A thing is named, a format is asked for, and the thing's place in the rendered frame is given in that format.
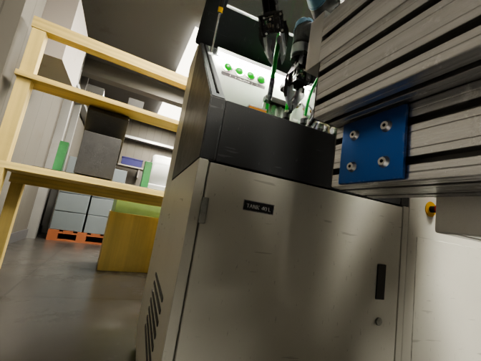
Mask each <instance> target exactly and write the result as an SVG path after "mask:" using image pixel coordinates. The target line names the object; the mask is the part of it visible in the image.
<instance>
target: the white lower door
mask: <svg viewBox="0 0 481 361"><path fill-rule="evenodd" d="M401 230H402V207H400V206H395V205H392V204H388V203H382V202H379V201H373V200H370V199H367V198H361V197H358V196H352V195H349V194H345V193H340V192H336V191H331V190H327V189H324V188H318V187H315V186H310V185H306V184H302V183H297V182H293V181H290V180H285V179H281V178H276V177H273V176H269V175H264V174H260V173H254V172H251V171H248V170H242V169H239V168H233V167H230V166H226V165H221V164H217V163H209V165H208V172H207V177H206V181H205V188H204V193H203V197H202V201H201V205H200V213H199V217H198V227H197V232H196V236H195V243H194V248H193V255H192V260H191V264H190V271H189V276H188V283H187V287H186V292H185V299H184V303H183V310H182V315H181V319H180V326H179V331H178V338H177V342H176V347H175V354H174V359H173V361H394V344H395V331H396V318H397V293H398V280H399V255H400V242H401Z"/></svg>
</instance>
